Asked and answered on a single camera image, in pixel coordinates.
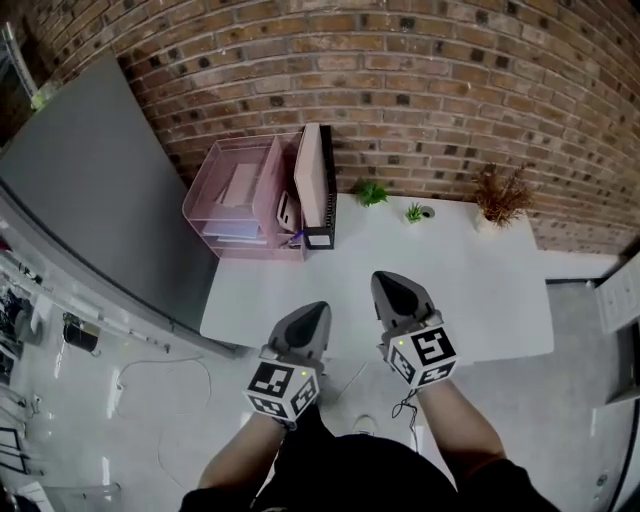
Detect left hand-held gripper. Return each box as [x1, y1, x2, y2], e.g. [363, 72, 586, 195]
[242, 300, 334, 432]

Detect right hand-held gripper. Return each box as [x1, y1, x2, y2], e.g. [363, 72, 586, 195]
[369, 270, 461, 391]

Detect black mesh file holder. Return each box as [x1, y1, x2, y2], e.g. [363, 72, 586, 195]
[299, 124, 339, 252]

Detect pink folder box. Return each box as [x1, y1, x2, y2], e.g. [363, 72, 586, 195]
[293, 122, 331, 232]

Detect person's left forearm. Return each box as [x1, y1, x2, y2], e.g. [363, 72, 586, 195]
[197, 414, 290, 492]

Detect person's right forearm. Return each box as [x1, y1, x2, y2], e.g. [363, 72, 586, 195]
[417, 379, 507, 477]

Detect clear plastic container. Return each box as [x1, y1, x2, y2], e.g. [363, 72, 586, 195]
[44, 480, 122, 512]

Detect leafy green potted plant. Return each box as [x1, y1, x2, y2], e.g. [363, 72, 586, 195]
[352, 180, 389, 209]

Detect brown plant in white pot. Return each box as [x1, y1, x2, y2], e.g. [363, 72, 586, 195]
[472, 162, 535, 234]

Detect person's black clothing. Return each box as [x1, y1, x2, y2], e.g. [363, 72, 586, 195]
[179, 404, 546, 512]

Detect pale pink paper sheet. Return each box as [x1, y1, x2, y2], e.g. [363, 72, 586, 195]
[217, 162, 260, 210]

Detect pink mesh desk organizer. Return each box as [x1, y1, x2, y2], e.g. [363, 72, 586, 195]
[182, 133, 308, 264]

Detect white desk tray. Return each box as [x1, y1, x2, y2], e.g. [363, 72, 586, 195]
[593, 257, 640, 336]

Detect black pot with plant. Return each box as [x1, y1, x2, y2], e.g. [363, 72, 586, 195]
[61, 312, 100, 355]

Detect yellow bottle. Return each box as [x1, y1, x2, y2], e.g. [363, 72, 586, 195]
[29, 79, 62, 112]

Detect white cable under desk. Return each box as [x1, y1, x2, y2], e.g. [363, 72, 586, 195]
[339, 360, 370, 401]

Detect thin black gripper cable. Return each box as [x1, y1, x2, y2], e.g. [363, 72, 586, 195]
[391, 387, 422, 454]

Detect white floor cable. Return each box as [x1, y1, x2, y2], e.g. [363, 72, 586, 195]
[114, 353, 214, 489]

